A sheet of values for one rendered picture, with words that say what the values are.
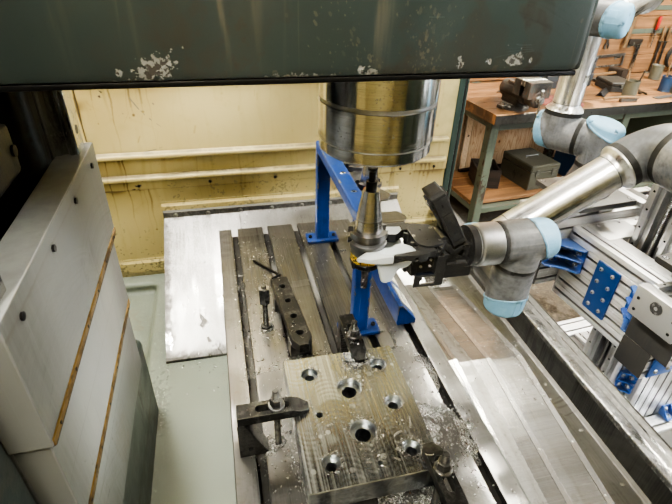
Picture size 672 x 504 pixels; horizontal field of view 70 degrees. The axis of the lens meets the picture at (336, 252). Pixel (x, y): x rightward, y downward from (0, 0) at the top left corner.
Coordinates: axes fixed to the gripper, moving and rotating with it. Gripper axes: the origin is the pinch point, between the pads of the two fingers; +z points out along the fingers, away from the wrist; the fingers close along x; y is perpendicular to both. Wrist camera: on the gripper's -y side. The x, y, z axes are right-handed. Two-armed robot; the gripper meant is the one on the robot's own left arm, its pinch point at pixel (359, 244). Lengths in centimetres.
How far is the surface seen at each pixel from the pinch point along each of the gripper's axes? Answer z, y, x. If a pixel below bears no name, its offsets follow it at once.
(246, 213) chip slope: 13, 46, 99
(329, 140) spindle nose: 6.3, -18.8, -3.3
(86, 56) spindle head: 31.2, -31.1, -12.5
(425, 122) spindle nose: -5.2, -21.9, -6.7
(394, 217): -14.8, 9.0, 23.2
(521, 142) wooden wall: -221, 93, 273
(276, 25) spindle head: 14.0, -33.8, -12.5
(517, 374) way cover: -52, 56, 15
